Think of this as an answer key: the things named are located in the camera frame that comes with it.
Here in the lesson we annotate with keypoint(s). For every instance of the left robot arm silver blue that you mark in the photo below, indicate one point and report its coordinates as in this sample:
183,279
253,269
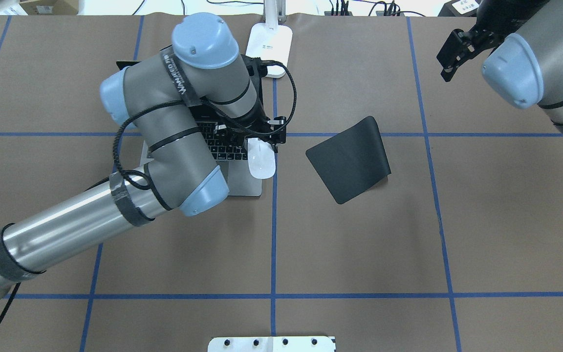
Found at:
161,158

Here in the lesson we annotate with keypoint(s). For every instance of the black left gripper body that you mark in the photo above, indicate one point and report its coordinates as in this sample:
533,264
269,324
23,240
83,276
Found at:
256,119

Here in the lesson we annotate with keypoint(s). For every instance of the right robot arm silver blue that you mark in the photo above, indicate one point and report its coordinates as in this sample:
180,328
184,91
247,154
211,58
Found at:
527,68

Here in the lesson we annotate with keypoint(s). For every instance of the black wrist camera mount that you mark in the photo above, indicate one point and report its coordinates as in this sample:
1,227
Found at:
461,46

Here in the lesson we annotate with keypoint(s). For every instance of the grey laptop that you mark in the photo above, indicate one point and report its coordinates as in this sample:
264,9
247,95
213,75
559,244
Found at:
227,147

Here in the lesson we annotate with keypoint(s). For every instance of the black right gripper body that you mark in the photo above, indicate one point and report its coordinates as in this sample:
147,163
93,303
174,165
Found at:
499,19

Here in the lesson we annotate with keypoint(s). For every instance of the white desk lamp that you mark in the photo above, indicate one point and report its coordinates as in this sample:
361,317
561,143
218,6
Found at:
271,39

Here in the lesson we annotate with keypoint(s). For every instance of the white computer mouse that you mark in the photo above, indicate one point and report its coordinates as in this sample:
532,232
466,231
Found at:
261,158

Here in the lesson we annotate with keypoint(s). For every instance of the black mouse pad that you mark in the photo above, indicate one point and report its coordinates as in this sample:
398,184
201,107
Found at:
352,161

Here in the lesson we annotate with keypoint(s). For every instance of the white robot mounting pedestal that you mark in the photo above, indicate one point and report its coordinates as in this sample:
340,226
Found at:
273,344

